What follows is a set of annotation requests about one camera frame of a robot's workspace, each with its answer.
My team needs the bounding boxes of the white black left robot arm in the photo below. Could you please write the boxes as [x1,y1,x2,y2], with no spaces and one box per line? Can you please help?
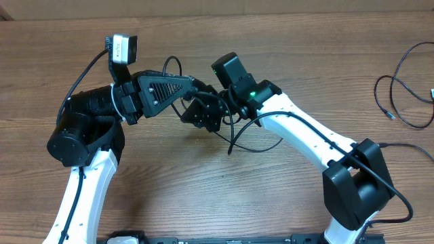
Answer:
[44,70,196,243]

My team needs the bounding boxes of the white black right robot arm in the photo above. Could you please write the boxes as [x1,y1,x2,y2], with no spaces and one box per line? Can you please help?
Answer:
[182,52,394,243]

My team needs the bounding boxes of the black left camera cable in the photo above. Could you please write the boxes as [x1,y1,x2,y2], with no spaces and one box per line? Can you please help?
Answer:
[56,49,111,244]

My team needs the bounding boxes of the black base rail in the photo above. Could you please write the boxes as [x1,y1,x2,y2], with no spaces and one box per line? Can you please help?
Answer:
[98,230,386,244]

